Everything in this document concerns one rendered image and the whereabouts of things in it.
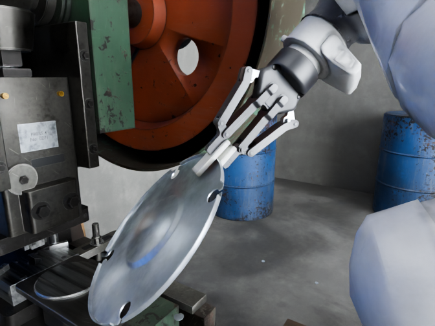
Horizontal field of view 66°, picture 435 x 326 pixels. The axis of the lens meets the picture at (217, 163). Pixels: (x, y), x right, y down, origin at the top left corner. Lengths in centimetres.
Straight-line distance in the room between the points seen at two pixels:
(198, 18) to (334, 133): 304
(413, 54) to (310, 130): 361
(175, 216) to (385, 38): 33
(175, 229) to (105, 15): 45
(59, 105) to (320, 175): 343
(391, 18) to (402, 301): 19
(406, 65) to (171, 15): 74
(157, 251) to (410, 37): 37
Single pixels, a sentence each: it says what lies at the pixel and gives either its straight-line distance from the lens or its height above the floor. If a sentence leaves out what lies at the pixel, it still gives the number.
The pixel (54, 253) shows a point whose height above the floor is 78.
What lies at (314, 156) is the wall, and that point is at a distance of 388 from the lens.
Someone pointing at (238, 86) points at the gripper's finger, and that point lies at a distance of 50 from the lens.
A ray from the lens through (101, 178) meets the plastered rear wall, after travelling 240.
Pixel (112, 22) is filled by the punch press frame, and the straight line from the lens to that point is 75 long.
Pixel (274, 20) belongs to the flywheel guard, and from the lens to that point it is 71.
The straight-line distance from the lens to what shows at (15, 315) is 80.
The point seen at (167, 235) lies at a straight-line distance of 47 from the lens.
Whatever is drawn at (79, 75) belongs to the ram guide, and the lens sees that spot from 70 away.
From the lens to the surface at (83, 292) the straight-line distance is 71.
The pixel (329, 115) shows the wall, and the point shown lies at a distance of 377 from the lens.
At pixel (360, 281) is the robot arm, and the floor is 106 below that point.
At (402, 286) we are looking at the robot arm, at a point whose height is 107.
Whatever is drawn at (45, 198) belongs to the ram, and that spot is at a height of 95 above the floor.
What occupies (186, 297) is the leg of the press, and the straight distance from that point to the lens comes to 89.
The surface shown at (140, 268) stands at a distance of 49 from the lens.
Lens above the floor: 117
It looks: 14 degrees down
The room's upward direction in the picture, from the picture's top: straight up
